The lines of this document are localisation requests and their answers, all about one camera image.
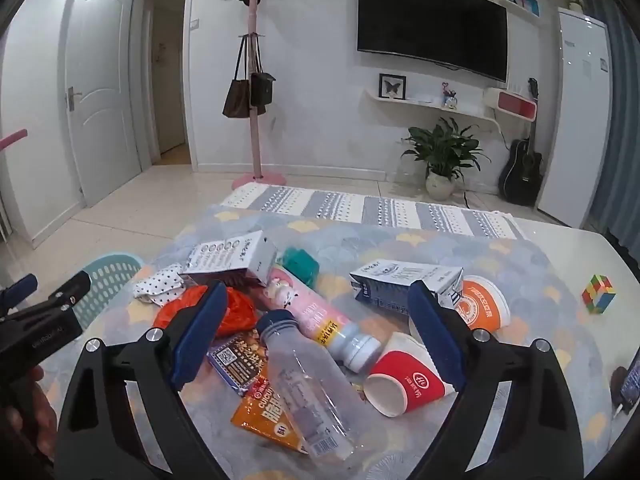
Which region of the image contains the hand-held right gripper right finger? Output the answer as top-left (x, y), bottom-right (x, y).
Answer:
top-left (407, 280), bottom-right (586, 480)

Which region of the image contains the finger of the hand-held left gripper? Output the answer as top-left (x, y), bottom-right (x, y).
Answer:
top-left (0, 273), bottom-right (39, 312)
top-left (30, 270), bottom-right (93, 313)

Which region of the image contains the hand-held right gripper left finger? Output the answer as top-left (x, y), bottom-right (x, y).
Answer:
top-left (55, 281), bottom-right (230, 480)

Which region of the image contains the teal plastic basket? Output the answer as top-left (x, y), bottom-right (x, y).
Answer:
top-left (74, 253), bottom-right (145, 332)

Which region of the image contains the red plastic bag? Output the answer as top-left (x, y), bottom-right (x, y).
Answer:
top-left (152, 284), bottom-right (259, 337)

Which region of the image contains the purple snack packet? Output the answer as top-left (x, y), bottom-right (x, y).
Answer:
top-left (207, 332), bottom-right (271, 397)

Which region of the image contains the red paper cup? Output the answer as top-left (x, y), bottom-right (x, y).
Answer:
top-left (363, 332), bottom-right (457, 417)

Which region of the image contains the orange paper cup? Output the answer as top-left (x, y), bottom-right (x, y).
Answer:
top-left (450, 274), bottom-right (512, 334)

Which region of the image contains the white polka dot cloth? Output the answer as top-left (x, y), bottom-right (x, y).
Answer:
top-left (133, 262), bottom-right (187, 307)

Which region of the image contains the white blue milk carton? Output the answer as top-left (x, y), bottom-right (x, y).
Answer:
top-left (348, 258), bottom-right (465, 322)

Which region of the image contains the white carton with round icons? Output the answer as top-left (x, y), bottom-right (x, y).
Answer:
top-left (178, 230), bottom-right (278, 289)

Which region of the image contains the orange snack packet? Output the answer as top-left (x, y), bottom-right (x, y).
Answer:
top-left (229, 379), bottom-right (312, 456)

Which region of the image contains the pink bottle with cat print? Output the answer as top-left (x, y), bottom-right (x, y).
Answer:
top-left (264, 266), bottom-right (384, 374)

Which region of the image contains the clear plastic bottle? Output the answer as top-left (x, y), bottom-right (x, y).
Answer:
top-left (255, 309), bottom-right (357, 461)

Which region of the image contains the teal plastic container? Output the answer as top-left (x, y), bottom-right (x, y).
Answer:
top-left (277, 245), bottom-right (320, 289)

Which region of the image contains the black shoulder bag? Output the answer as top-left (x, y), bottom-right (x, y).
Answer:
top-left (249, 35), bottom-right (277, 116)

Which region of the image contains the person's left hand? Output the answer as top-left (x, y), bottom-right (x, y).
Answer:
top-left (0, 365), bottom-right (59, 467)

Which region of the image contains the leaf patterned tablecloth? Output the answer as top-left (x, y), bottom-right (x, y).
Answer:
top-left (47, 205), bottom-right (615, 480)

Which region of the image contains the pink bar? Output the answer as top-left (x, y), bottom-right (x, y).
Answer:
top-left (0, 129), bottom-right (28, 154)

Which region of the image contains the grey white striped rug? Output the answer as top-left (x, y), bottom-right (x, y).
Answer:
top-left (219, 183), bottom-right (527, 240)

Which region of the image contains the colourful puzzle cube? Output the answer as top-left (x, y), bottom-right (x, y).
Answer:
top-left (581, 273), bottom-right (616, 315)

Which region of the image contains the black acoustic guitar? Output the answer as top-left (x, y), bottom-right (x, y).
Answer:
top-left (498, 78), bottom-right (544, 206)

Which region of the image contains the potted green plant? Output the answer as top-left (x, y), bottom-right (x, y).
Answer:
top-left (401, 117), bottom-right (486, 202)

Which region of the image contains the smartphone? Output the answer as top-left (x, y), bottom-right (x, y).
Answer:
top-left (612, 349), bottom-right (640, 413)

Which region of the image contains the white door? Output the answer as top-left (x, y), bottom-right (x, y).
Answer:
top-left (64, 0), bottom-right (144, 209)

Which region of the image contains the pink coat rack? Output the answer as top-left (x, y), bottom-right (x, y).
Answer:
top-left (231, 0), bottom-right (287, 187)

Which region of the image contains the brown tote bag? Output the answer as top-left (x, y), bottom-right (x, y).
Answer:
top-left (222, 35), bottom-right (254, 120)

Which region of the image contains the framed butterfly picture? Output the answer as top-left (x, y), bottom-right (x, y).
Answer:
top-left (378, 73), bottom-right (407, 100)

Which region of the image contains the white refrigerator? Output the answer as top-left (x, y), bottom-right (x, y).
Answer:
top-left (537, 7), bottom-right (614, 229)

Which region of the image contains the blue grey curtain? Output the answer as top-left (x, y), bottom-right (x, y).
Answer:
top-left (584, 0), bottom-right (640, 266)

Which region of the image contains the white curved wall shelf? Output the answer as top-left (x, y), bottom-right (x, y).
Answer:
top-left (363, 87), bottom-right (507, 135)

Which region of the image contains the red white wall box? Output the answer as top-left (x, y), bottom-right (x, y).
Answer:
top-left (483, 87), bottom-right (539, 124)

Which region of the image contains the black wall television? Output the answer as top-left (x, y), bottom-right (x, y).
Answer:
top-left (356, 0), bottom-right (510, 84)

